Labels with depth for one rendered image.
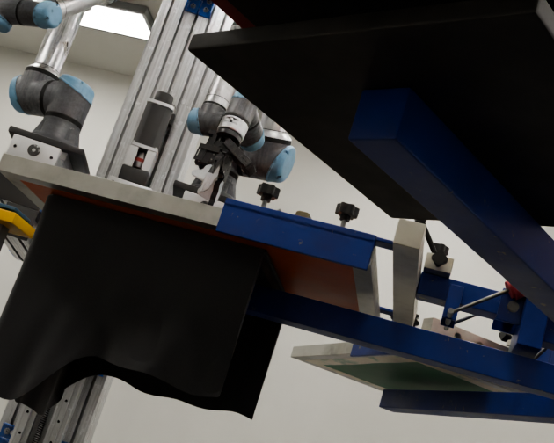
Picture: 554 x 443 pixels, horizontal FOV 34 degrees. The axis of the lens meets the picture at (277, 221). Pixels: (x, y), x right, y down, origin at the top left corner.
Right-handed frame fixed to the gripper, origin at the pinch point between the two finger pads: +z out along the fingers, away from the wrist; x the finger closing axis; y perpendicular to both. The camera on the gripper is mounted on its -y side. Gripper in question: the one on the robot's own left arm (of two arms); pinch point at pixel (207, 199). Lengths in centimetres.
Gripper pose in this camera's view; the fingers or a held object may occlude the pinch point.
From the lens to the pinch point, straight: 232.0
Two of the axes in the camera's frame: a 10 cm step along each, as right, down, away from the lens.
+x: -0.9, -5.1, -8.6
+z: -3.5, 8.2, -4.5
